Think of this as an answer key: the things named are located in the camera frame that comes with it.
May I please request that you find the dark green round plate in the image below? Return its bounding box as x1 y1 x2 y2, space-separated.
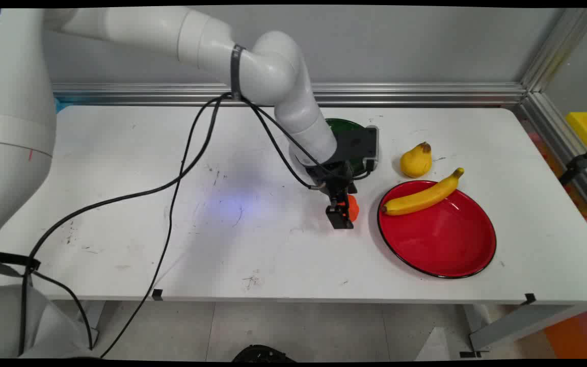
325 118 370 176

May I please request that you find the thick black cable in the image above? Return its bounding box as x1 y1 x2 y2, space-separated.
17 93 233 357

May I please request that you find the white table leg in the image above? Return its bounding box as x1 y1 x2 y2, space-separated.
81 300 109 348

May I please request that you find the black arm strap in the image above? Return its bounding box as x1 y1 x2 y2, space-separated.
230 44 247 100

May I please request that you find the yellow toy pear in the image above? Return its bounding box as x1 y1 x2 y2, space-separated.
400 142 433 178

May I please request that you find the yellow toy banana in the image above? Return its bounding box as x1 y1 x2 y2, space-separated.
381 168 465 216

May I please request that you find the aluminium corner post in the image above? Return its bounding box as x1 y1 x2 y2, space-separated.
520 8 587 93

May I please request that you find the red round plate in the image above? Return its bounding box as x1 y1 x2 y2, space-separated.
377 179 497 279

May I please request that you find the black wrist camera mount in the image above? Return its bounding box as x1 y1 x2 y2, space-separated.
332 125 380 173

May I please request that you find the black round floor object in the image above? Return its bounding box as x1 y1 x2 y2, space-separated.
231 345 297 363

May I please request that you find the grey table leg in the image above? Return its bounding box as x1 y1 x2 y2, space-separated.
463 304 582 353

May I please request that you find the black looped base cable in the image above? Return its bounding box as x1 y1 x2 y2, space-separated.
31 269 94 352

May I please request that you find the aluminium side rail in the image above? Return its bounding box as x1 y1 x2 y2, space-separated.
514 92 587 227

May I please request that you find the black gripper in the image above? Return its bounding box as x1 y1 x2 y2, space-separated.
306 160 358 230

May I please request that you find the orange box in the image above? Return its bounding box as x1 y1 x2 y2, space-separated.
543 306 587 359

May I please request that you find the orange toy fruit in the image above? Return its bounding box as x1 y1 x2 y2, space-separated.
336 194 360 223

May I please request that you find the long horizontal aluminium rail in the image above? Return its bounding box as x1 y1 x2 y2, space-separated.
51 83 528 108

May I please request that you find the thin black cable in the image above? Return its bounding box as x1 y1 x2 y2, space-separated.
100 95 225 358

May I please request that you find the black base strap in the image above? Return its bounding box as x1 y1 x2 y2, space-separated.
0 250 42 272

